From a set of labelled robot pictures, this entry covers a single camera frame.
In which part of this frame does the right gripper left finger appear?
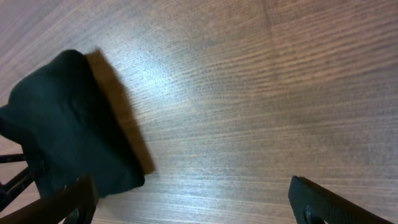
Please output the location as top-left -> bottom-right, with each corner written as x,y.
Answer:
1,177 -> 98,224

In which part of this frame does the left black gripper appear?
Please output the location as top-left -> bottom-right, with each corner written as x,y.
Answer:
1,152 -> 45,211

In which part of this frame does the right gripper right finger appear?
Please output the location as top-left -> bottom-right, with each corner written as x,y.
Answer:
288,176 -> 392,224

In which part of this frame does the black t-shirt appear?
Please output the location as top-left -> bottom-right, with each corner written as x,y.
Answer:
1,50 -> 145,198

